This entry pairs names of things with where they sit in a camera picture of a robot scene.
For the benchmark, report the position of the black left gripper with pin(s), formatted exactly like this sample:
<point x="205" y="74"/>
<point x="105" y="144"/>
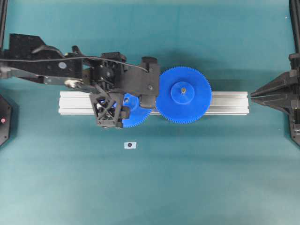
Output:
<point x="106" y="73"/>

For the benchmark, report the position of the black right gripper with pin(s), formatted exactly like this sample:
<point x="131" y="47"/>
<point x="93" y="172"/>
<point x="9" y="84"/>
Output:
<point x="282" y="102"/>

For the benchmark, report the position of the small blue gear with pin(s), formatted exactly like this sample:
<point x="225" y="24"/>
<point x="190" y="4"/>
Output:
<point x="132" y="114"/>

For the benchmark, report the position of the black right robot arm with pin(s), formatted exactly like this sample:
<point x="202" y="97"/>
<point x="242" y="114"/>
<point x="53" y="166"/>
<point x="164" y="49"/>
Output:
<point x="283" y="92"/>

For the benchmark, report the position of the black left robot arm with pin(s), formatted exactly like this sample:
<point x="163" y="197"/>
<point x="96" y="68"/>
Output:
<point x="30" y="58"/>

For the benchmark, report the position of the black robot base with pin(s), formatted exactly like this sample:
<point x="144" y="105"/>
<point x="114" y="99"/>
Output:
<point x="5" y="120"/>

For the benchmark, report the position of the large blue gear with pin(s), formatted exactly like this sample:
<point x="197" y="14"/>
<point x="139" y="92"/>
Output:
<point x="188" y="107"/>

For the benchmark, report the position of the white marker sticker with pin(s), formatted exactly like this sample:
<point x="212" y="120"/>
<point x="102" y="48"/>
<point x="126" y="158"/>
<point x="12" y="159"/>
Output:
<point x="130" y="145"/>

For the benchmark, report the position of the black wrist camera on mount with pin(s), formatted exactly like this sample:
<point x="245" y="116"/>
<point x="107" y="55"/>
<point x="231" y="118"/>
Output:
<point x="143" y="82"/>

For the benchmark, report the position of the aluminium extrusion rail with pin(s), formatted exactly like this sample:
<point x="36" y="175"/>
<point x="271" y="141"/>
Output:
<point x="223" y="103"/>

